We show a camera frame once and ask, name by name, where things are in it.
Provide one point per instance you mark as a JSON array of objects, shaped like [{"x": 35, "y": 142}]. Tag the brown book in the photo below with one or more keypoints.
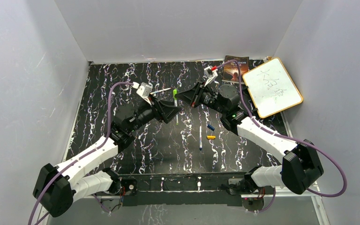
[{"x": 230, "y": 70}]

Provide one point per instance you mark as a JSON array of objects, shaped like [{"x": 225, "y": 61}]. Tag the blue pen cap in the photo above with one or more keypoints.
[{"x": 210, "y": 127}]

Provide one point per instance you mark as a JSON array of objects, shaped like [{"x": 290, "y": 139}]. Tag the green pen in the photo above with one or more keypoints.
[{"x": 176, "y": 104}]

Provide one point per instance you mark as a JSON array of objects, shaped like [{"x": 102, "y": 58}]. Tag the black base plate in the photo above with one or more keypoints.
[{"x": 229, "y": 188}]

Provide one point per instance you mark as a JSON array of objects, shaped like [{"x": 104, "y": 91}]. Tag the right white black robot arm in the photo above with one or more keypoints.
[{"x": 300, "y": 165}]

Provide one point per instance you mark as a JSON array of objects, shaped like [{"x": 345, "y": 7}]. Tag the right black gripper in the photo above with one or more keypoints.
[{"x": 192, "y": 96}]

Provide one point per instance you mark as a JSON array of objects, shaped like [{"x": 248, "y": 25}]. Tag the orange tipped white pen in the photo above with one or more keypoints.
[{"x": 159, "y": 91}]

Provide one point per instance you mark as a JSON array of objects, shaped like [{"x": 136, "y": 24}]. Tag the white board wooden frame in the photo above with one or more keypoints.
[{"x": 271, "y": 88}]

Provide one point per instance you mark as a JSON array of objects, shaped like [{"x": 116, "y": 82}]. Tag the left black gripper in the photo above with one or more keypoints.
[{"x": 164, "y": 110}]

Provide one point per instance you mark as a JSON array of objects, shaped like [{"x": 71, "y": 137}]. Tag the blue pen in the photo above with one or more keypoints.
[{"x": 200, "y": 138}]

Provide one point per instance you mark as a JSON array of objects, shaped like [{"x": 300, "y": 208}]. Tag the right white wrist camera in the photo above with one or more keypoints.
[{"x": 211, "y": 73}]

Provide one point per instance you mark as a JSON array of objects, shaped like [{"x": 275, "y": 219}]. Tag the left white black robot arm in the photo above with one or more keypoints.
[{"x": 58, "y": 187}]

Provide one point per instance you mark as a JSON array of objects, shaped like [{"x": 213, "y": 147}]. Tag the green pen cap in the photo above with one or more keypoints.
[{"x": 174, "y": 94}]

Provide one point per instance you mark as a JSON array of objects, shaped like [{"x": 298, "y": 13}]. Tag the aluminium frame rail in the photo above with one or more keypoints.
[{"x": 253, "y": 205}]

